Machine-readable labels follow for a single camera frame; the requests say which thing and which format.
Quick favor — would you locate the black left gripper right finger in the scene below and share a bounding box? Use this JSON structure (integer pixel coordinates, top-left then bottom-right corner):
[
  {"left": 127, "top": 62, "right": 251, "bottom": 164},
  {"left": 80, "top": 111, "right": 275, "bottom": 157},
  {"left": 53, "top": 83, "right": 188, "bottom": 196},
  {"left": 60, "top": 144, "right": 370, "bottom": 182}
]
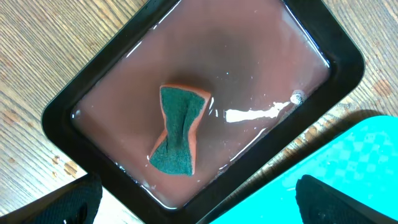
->
[{"left": 295, "top": 175, "right": 397, "bottom": 224}]

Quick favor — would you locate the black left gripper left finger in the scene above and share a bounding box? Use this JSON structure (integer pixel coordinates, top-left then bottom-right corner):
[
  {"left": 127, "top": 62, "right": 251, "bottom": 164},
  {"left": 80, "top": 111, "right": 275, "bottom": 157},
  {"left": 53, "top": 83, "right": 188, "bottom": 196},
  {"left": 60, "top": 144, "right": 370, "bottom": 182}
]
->
[{"left": 1, "top": 174, "right": 103, "bottom": 224}]

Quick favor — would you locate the teal plastic tray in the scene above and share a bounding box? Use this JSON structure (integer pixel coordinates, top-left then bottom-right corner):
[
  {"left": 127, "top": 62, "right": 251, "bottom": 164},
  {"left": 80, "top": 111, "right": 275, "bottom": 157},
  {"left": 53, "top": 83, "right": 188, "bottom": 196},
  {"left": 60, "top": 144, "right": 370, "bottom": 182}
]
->
[{"left": 215, "top": 116, "right": 397, "bottom": 224}]

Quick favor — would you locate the black tray with red water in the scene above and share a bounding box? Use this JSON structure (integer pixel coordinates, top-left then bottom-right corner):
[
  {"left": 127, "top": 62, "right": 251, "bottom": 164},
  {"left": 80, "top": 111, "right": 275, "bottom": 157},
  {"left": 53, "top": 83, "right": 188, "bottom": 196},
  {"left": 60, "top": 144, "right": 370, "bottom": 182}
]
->
[{"left": 42, "top": 0, "right": 364, "bottom": 223}]

